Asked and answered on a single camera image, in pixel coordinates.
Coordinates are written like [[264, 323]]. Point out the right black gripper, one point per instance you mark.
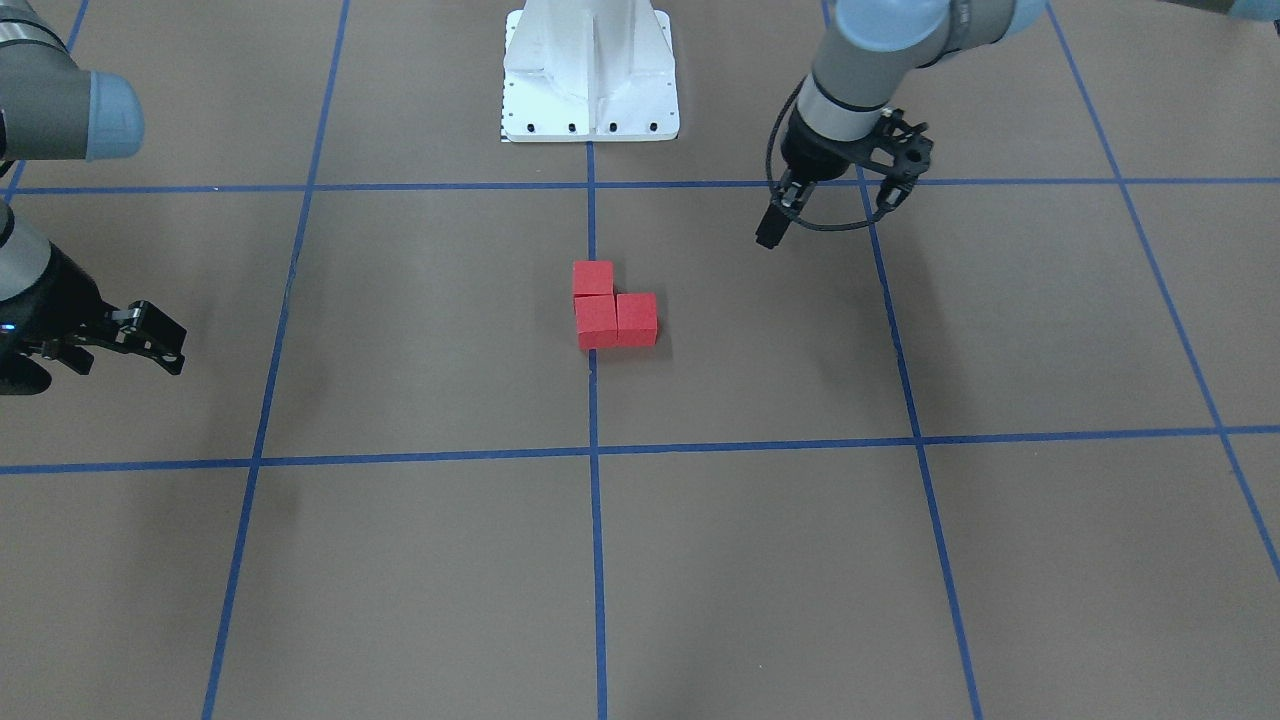
[[48, 297]]

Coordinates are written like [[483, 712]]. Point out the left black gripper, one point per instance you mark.
[[812, 153]]

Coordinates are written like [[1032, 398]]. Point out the red block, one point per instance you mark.
[[592, 278], [596, 321], [637, 319]]

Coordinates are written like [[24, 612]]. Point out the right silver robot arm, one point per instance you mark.
[[52, 111]]

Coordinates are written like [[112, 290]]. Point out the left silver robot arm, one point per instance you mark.
[[871, 46]]

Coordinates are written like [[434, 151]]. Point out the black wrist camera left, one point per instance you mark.
[[900, 153]]

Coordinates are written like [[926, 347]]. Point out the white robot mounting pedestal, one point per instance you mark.
[[589, 71]]

